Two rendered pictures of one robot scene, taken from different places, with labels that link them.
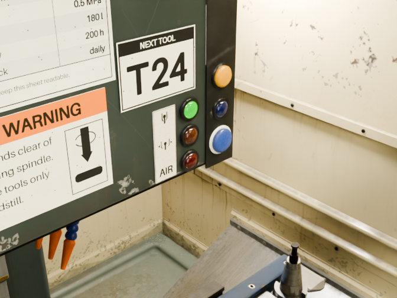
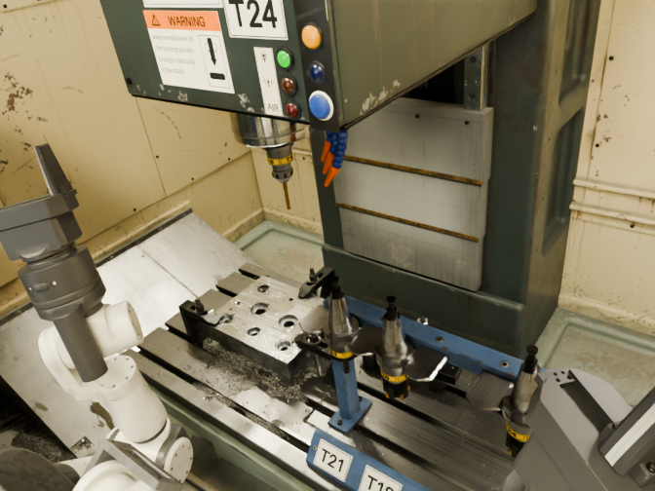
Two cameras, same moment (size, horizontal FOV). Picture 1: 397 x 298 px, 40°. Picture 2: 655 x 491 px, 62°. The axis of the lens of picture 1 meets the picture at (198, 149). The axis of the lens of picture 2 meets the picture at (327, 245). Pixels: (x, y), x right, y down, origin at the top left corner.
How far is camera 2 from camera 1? 0.84 m
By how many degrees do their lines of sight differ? 71
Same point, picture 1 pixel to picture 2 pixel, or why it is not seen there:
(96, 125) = (215, 39)
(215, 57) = (302, 15)
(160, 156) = (266, 91)
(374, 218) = not seen: outside the picture
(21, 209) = (184, 78)
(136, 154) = (248, 78)
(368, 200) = not seen: outside the picture
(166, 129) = (267, 68)
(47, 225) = (200, 99)
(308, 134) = not seen: outside the picture
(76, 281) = (632, 335)
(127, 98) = (232, 26)
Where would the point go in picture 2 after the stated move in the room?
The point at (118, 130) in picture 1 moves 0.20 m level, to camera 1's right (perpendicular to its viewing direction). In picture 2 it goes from (232, 52) to (238, 94)
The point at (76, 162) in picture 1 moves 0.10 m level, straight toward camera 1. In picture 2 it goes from (209, 62) to (134, 79)
